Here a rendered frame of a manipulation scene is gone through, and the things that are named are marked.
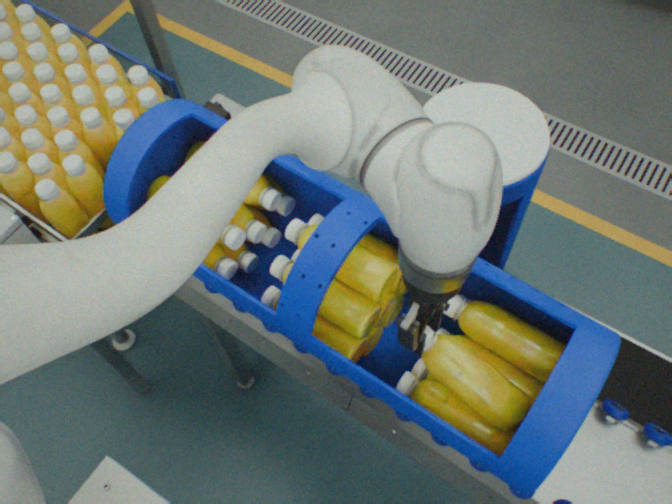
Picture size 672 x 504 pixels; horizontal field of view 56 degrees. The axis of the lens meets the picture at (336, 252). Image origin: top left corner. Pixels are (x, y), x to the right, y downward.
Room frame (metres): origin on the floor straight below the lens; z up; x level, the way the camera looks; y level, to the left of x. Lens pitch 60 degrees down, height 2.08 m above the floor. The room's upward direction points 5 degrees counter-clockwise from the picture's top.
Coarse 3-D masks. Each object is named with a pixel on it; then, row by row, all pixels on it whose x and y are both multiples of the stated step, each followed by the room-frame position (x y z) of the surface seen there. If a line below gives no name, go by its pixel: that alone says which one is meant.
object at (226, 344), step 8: (200, 320) 0.71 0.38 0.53; (208, 320) 0.68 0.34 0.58; (208, 328) 0.70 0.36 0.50; (216, 328) 0.69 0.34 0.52; (216, 336) 0.68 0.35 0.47; (224, 336) 0.70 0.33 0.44; (232, 336) 0.71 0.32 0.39; (216, 344) 0.70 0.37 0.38; (224, 344) 0.69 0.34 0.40; (232, 344) 0.71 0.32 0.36; (224, 352) 0.69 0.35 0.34; (232, 352) 0.70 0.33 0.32; (240, 352) 0.71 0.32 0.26; (224, 360) 0.71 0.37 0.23; (232, 360) 0.69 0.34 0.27; (240, 360) 0.71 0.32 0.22; (232, 368) 0.69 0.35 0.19; (240, 368) 0.70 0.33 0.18; (248, 368) 0.71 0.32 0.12; (240, 376) 0.69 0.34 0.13; (248, 376) 0.71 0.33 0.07; (240, 384) 0.70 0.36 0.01; (248, 384) 0.70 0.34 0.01
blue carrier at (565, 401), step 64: (128, 128) 0.77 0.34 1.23; (192, 128) 0.86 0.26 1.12; (128, 192) 0.67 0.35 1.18; (320, 192) 0.71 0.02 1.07; (320, 256) 0.48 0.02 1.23; (448, 320) 0.46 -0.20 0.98; (576, 320) 0.34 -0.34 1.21; (384, 384) 0.30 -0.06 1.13; (576, 384) 0.24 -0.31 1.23; (512, 448) 0.18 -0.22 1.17
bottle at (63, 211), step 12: (60, 192) 0.77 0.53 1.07; (48, 204) 0.74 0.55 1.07; (60, 204) 0.74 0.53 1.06; (72, 204) 0.76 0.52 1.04; (48, 216) 0.73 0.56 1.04; (60, 216) 0.73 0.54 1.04; (72, 216) 0.74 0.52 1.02; (84, 216) 0.76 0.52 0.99; (60, 228) 0.73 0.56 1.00; (72, 228) 0.73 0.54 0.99
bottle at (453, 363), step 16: (432, 336) 0.35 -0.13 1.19; (448, 336) 0.35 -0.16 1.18; (432, 352) 0.32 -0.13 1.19; (448, 352) 0.32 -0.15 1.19; (464, 352) 0.32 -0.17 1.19; (432, 368) 0.30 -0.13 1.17; (448, 368) 0.30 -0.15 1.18; (464, 368) 0.30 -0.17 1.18; (480, 368) 0.30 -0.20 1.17; (448, 384) 0.28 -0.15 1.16; (464, 384) 0.28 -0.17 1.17; (480, 384) 0.28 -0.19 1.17; (496, 384) 0.28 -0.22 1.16; (512, 384) 0.28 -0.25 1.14; (464, 400) 0.26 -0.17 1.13; (480, 400) 0.26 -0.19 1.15; (496, 400) 0.25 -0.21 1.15; (512, 400) 0.25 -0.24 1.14; (528, 400) 0.26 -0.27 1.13; (496, 416) 0.24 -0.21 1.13; (512, 416) 0.23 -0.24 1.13
